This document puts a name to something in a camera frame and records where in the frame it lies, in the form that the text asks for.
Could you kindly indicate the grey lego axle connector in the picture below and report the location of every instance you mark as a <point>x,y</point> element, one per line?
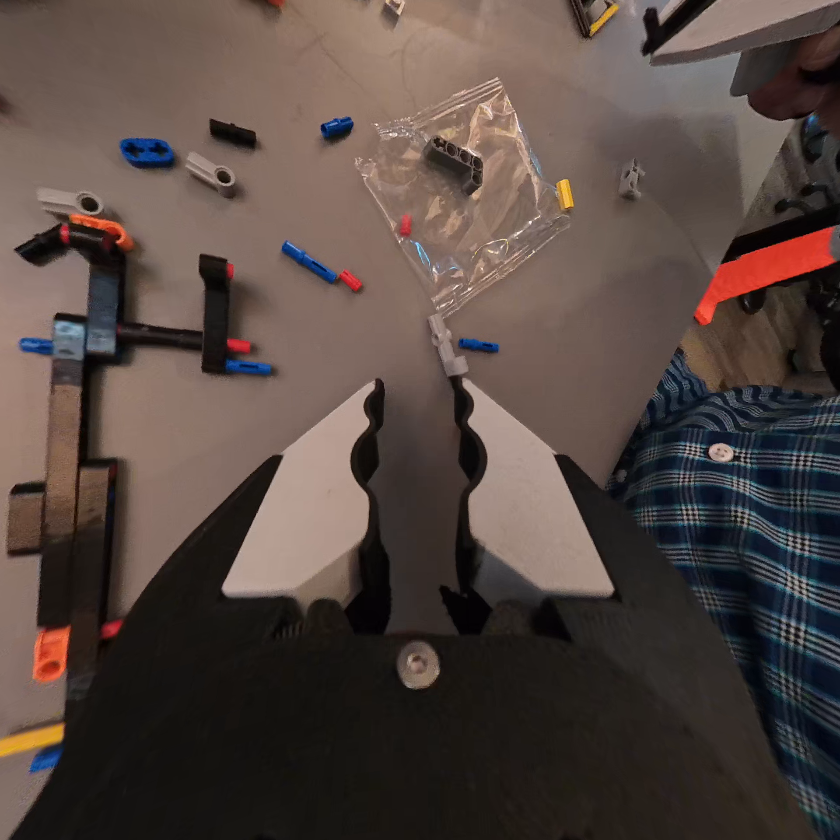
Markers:
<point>443,344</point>

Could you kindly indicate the black lego pin connector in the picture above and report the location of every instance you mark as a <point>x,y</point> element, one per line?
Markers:
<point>232,132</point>

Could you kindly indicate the black lego beam assembly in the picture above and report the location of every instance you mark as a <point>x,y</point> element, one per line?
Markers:
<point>65,420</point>

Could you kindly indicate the orange lego connector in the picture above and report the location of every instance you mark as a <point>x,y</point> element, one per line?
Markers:
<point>51,656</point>

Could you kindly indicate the person's right hand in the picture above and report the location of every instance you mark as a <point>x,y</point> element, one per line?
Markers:
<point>814,98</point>

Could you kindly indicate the black yellow lego part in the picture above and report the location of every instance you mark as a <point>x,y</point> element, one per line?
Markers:
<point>594,16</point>

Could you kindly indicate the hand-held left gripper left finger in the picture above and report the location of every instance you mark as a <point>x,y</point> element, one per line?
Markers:
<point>308,505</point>

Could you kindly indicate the clear plastic bag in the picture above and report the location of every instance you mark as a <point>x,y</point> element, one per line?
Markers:
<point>485,229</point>

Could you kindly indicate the blue plaid shirt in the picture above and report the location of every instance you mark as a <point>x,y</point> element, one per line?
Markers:
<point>741,558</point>

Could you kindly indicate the grey lego angle connector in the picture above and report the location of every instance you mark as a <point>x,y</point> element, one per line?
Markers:
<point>210,173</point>
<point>65,201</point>

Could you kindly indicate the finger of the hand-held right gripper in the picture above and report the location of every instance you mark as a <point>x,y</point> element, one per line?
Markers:
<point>754,26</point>

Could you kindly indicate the black office chair base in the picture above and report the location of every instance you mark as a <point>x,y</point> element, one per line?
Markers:
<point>817,164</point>
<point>814,328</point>

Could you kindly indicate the small blue lego liftarm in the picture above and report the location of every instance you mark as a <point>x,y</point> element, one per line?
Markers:
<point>148,152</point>

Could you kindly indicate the blue lego piece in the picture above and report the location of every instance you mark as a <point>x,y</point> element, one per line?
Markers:
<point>46,760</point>

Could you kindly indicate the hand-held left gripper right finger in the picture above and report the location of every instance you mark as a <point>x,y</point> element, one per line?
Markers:
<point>525,512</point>

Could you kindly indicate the small grey lego piece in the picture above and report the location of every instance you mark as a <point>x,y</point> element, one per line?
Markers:
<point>393,6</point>

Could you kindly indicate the long blue lego pin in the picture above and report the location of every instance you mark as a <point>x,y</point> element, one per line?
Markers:
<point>308,261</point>

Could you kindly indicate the yellow lego piece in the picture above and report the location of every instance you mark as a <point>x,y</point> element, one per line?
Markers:
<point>565,195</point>

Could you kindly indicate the yellow lego beam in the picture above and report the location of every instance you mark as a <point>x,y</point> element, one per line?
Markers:
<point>29,740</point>

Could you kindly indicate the dark grey lego beam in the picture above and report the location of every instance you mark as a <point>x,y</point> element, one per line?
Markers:
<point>454,161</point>

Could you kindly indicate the small grey lego connector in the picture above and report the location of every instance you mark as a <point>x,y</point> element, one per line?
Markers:
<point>631,180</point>

